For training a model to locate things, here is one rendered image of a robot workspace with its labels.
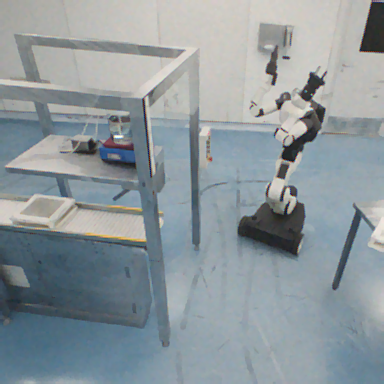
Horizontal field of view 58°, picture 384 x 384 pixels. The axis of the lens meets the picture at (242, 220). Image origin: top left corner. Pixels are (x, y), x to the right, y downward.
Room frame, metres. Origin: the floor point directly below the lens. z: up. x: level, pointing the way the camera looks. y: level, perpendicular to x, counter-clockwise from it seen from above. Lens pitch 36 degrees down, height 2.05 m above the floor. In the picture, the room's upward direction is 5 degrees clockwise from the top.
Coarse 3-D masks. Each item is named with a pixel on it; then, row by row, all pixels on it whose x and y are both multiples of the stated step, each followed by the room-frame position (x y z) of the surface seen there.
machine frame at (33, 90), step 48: (96, 48) 2.31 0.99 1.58; (144, 48) 2.29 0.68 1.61; (192, 48) 2.31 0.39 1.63; (0, 96) 1.34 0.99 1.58; (48, 96) 1.33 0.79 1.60; (96, 96) 1.31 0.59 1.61; (144, 96) 1.33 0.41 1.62; (144, 144) 1.30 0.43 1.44; (192, 144) 2.27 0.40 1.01; (144, 192) 1.30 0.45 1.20; (192, 192) 2.27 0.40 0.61; (192, 240) 2.28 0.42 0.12
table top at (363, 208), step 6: (354, 204) 1.97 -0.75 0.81; (360, 204) 1.96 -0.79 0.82; (366, 204) 1.97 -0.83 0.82; (372, 204) 1.98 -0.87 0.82; (378, 204) 1.98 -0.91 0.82; (360, 210) 1.89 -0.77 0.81; (366, 210) 1.90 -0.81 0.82; (372, 210) 1.90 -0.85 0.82; (378, 210) 1.91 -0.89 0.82; (366, 216) 1.83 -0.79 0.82; (372, 216) 1.83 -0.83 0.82; (378, 216) 1.84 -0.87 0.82; (366, 222) 1.80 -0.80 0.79; (372, 222) 1.76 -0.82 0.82; (378, 222) 1.77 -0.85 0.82; (372, 228) 1.73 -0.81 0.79
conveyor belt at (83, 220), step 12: (0, 204) 1.64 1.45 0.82; (12, 204) 1.65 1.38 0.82; (0, 216) 1.53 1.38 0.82; (72, 216) 1.58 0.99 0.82; (84, 216) 1.59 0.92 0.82; (96, 216) 1.60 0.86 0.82; (108, 216) 1.61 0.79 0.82; (120, 216) 1.62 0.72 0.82; (132, 216) 1.63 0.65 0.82; (60, 228) 1.46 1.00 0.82; (72, 228) 1.47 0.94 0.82; (84, 228) 1.48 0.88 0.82; (96, 228) 1.49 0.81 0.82; (108, 228) 1.50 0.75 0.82; (120, 228) 1.51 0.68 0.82; (132, 228) 1.51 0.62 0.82; (144, 228) 1.52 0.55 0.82
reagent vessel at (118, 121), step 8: (112, 112) 1.47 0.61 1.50; (120, 112) 1.47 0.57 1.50; (128, 112) 1.49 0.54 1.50; (112, 120) 1.48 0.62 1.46; (120, 120) 1.48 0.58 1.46; (128, 120) 1.49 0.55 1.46; (112, 128) 1.48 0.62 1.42; (120, 128) 1.47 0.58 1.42; (128, 128) 1.49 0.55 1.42; (112, 136) 1.49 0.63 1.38; (120, 136) 1.47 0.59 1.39; (128, 136) 1.48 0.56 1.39; (120, 144) 1.48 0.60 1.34; (128, 144) 1.48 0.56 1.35
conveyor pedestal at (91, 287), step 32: (0, 256) 1.48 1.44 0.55; (32, 256) 1.46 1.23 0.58; (64, 256) 1.45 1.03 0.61; (96, 256) 1.43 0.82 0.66; (0, 288) 1.48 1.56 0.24; (32, 288) 1.47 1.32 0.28; (64, 288) 1.46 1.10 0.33; (96, 288) 1.44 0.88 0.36; (128, 288) 1.43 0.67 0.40; (96, 320) 1.46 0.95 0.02; (128, 320) 1.42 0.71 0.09
